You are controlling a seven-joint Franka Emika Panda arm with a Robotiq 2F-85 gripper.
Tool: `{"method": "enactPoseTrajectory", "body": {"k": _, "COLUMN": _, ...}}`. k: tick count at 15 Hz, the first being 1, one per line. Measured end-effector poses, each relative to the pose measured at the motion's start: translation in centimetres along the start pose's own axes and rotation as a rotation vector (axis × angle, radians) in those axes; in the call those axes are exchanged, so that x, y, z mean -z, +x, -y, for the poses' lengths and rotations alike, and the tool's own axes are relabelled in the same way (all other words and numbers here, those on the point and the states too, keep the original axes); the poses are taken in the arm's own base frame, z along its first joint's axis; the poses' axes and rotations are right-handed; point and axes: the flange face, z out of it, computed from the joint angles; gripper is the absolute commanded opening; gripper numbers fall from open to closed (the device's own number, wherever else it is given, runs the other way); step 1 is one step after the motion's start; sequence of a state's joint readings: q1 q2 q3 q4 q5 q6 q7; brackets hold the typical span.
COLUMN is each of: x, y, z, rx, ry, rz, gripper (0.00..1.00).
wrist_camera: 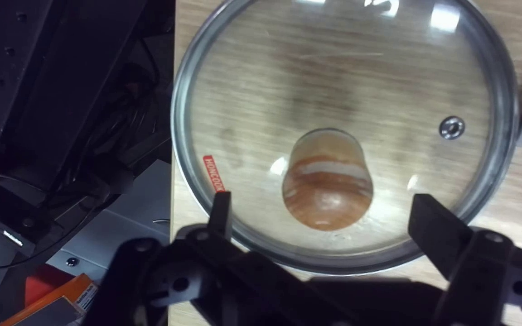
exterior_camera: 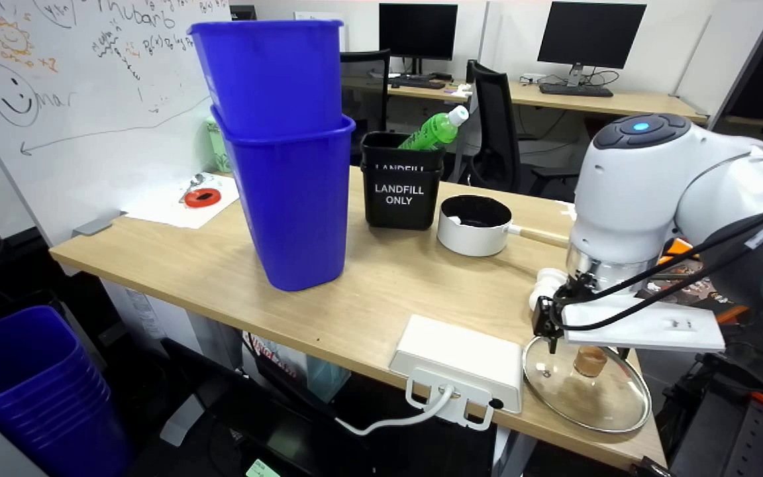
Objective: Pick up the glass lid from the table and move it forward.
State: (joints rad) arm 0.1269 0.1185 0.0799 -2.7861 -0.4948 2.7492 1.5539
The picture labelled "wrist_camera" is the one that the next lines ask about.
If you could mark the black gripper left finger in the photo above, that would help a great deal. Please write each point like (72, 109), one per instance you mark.
(135, 278)

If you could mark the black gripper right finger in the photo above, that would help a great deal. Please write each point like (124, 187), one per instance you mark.
(490, 278)

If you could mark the glass lid with wooden knob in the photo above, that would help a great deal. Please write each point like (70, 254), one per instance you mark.
(334, 73)

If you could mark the orange box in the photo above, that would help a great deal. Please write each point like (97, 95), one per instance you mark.
(55, 301)

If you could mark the grey metal base plate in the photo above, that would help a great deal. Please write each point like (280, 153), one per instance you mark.
(122, 223)

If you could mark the black equipment frame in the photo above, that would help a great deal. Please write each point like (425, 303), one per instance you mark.
(44, 91)

